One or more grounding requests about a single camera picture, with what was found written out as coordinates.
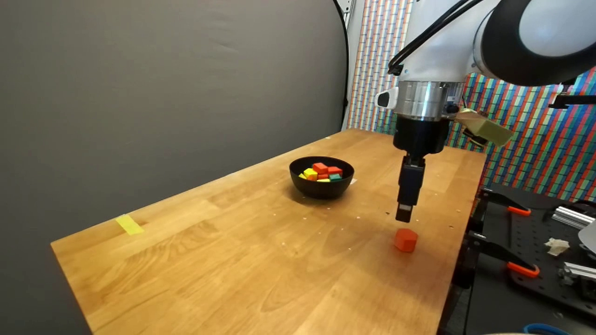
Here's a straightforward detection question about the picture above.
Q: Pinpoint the black clamp with orange handle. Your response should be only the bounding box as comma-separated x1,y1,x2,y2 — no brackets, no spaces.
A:
479,188,533,218

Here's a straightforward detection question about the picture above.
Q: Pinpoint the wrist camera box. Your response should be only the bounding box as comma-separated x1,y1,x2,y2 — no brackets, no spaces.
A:
457,108,515,147

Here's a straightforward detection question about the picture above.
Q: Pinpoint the large red cube block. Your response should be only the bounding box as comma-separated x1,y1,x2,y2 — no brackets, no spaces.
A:
329,166,343,175

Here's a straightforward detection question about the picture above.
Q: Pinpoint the small red block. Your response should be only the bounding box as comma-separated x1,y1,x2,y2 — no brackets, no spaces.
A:
312,162,329,174

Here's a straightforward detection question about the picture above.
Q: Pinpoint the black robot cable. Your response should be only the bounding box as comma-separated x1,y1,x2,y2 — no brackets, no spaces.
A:
388,0,487,79

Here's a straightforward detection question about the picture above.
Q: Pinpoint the yellow tape strip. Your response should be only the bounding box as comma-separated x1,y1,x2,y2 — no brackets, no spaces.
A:
116,214,144,235

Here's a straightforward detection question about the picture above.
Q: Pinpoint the black clamp near table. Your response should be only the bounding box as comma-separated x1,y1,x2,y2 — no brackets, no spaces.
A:
468,233,541,280

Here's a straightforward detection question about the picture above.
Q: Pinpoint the black bowl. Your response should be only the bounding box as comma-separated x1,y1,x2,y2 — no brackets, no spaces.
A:
289,157,356,200

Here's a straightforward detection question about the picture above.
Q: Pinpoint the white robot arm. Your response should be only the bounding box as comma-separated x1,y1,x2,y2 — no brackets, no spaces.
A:
379,0,596,222

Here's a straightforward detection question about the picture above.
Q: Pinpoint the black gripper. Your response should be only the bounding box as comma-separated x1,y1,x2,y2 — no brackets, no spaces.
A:
394,116,450,224

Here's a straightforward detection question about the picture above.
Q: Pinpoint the large yellow cube block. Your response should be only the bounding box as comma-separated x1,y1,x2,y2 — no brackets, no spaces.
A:
301,168,317,181

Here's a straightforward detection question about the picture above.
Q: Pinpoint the red hexagonal block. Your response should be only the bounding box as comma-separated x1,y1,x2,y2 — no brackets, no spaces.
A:
394,229,418,254

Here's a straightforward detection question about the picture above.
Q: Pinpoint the black perforated tool board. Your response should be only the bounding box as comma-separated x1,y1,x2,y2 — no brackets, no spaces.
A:
446,188,596,335

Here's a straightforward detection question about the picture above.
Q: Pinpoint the camera stand arm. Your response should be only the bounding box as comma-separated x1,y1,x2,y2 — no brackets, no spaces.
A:
550,82,596,108

